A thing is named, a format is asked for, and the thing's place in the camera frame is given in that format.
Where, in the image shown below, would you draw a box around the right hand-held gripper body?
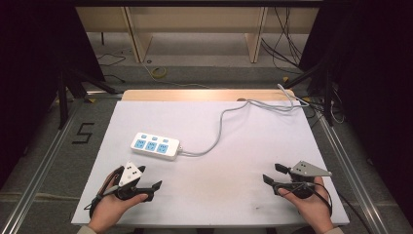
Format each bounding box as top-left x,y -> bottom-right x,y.
274,160 -> 333,200

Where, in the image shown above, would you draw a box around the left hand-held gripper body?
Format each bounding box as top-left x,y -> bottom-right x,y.
111,161 -> 156,202

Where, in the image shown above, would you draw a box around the person's right hand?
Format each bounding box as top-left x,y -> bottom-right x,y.
278,176 -> 335,234

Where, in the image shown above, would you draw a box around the person's left hand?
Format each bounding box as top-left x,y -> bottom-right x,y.
87,180 -> 149,234

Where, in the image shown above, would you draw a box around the white power strip blue sockets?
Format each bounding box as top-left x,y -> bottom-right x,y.
130,132 -> 183,162

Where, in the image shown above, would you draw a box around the black metal stand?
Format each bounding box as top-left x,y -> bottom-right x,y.
56,66 -> 120,131
283,59 -> 336,127

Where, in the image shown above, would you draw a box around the wooden board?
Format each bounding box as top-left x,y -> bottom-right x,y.
121,89 -> 297,102

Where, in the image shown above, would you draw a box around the light wooden shelf unit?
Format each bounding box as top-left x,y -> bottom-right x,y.
75,6 -> 321,64

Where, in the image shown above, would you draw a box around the aluminium rail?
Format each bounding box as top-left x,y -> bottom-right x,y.
0,102 -> 82,234
315,112 -> 392,234

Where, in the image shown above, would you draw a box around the grey power strip cable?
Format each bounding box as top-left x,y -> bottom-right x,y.
177,83 -> 311,158

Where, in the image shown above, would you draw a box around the white floor cable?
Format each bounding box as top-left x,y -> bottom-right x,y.
141,60 -> 211,90

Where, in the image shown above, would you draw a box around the yellow cable coil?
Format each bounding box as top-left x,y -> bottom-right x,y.
151,65 -> 169,79

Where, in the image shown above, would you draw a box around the thin black floor cable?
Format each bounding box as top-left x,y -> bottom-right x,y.
95,52 -> 128,84

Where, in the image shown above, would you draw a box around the bundle of black cables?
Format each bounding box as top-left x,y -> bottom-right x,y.
260,7 -> 306,75

